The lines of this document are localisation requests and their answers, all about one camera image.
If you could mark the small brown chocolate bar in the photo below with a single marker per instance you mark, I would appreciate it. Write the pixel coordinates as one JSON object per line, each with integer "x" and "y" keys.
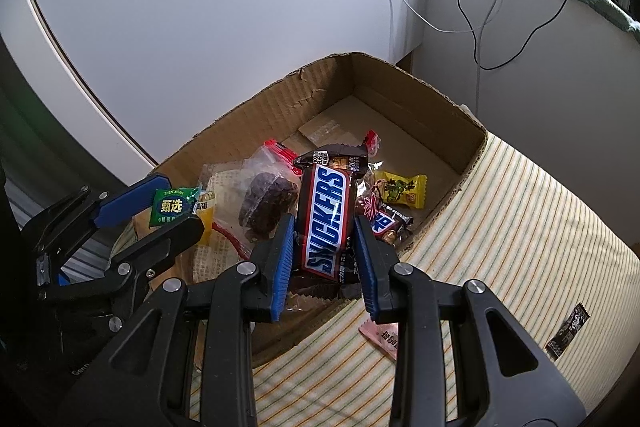
{"x": 387, "y": 222}

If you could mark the black snack packet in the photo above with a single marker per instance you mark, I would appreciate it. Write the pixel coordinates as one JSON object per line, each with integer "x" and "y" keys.
{"x": 570, "y": 332}

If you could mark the yellow candy packet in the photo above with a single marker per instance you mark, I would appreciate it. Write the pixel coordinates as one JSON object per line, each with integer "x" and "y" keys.
{"x": 400, "y": 189}

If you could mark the clear brown cake packet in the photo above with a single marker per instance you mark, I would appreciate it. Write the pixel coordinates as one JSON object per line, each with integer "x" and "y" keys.
{"x": 265, "y": 202}

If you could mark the large brown chocolate bar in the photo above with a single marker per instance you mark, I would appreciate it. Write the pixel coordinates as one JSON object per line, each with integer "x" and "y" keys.
{"x": 325, "y": 217}

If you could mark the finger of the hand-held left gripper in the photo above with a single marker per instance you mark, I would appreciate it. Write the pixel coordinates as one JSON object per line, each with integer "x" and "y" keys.
{"x": 125, "y": 204}
{"x": 170, "y": 237}

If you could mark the white wardrobe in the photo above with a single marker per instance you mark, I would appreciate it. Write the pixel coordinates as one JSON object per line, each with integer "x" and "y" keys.
{"x": 200, "y": 7}

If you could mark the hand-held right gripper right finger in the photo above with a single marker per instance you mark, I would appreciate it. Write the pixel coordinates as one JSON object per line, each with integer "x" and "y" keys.
{"x": 365, "y": 267}

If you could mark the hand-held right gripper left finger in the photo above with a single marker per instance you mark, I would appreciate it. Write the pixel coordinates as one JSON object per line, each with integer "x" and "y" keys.
{"x": 280, "y": 267}

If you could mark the striped bed sheet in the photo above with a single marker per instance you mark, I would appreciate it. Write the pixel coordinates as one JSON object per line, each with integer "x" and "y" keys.
{"x": 500, "y": 232}

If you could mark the clear bread packet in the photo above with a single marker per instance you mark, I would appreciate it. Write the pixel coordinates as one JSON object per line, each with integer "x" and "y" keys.
{"x": 225, "y": 182}

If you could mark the pink snack packet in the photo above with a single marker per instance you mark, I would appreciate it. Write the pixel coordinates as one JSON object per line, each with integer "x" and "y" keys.
{"x": 382, "y": 337}

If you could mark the cardboard box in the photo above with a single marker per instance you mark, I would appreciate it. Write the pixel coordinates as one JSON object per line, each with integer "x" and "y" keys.
{"x": 425, "y": 117}

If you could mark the dark red snack packet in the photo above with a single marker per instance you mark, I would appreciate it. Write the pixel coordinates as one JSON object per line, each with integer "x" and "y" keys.
{"x": 367, "y": 204}

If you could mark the clear red-edged snack packet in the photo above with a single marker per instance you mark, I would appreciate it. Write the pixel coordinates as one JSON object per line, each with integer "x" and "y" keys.
{"x": 371, "y": 142}

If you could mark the green candy packet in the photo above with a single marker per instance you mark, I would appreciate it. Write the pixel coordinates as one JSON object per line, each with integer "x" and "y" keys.
{"x": 172, "y": 207}

